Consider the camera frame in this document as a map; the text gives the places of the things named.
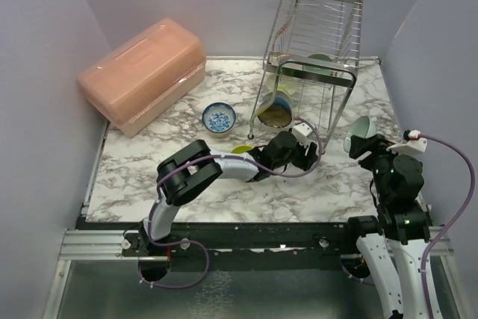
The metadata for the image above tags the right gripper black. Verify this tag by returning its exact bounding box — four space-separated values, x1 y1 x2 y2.
350 131 413 201

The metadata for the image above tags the dark teal beige bowl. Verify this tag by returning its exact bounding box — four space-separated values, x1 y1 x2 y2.
258 91 294 128

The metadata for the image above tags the lime green white bowl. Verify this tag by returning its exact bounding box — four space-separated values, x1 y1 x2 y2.
277 81 299 97

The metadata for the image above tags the white grey bottom bowl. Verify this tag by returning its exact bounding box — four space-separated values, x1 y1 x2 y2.
266 74 276 90

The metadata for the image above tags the stainless steel dish rack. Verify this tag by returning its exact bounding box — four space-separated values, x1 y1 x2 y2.
247 0 363 145

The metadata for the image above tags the mint green brown-rimmed bowl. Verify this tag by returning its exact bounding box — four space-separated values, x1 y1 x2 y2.
302 53 333 75

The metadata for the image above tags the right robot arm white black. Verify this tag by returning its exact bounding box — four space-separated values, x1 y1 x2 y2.
343 129 441 318

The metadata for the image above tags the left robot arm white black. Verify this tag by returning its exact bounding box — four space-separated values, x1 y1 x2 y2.
139 131 323 255

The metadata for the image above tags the yellow-green bottom bowl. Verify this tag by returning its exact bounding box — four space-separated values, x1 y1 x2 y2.
231 145 253 154

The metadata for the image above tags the blue white patterned bowl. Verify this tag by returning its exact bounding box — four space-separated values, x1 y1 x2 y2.
202 102 237 136

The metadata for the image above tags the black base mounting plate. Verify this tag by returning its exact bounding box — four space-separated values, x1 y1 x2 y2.
75 216 379 279

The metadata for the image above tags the pink plastic storage box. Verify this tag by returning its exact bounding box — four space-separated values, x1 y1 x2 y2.
78 19 207 137

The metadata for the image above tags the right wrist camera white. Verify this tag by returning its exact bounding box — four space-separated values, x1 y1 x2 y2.
387 130 428 156

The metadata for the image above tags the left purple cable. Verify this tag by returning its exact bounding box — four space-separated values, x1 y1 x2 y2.
138 117 321 289

